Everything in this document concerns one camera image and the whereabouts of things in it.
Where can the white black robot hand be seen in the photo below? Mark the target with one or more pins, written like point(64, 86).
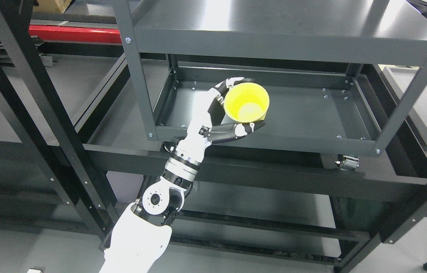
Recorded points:
point(201, 132)

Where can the yellow plastic cup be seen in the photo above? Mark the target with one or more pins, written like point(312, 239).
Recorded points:
point(246, 102)

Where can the white robot forearm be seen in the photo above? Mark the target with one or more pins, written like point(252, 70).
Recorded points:
point(143, 231)

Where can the black metal shelf rack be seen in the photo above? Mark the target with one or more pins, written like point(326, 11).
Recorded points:
point(79, 122)

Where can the cart caster wheel left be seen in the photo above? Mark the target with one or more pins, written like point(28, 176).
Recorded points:
point(170, 146)

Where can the cart caster wheel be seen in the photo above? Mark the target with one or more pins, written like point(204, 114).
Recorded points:
point(170, 146)
point(347, 163)

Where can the cart caster wheel right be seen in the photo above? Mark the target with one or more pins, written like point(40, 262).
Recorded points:
point(347, 163)

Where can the grey metal utility cart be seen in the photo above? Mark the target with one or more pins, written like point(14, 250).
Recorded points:
point(307, 54)

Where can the red metal beam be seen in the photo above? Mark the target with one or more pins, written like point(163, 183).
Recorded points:
point(65, 33)

